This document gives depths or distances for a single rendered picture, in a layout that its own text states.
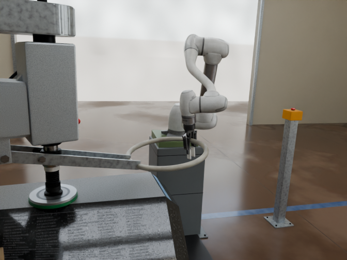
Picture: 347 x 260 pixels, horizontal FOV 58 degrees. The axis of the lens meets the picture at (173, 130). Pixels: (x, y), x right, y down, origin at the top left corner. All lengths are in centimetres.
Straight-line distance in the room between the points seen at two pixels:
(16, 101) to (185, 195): 166
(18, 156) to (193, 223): 172
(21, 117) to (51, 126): 12
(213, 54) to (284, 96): 551
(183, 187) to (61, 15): 168
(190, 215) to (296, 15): 586
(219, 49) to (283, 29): 533
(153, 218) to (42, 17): 99
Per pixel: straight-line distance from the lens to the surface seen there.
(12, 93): 136
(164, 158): 245
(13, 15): 135
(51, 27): 137
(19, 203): 163
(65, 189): 164
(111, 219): 153
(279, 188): 307
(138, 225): 153
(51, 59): 137
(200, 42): 228
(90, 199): 157
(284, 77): 762
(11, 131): 138
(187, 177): 256
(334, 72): 842
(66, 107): 140
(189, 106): 188
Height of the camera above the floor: 152
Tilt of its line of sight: 14 degrees down
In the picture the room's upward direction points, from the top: 2 degrees clockwise
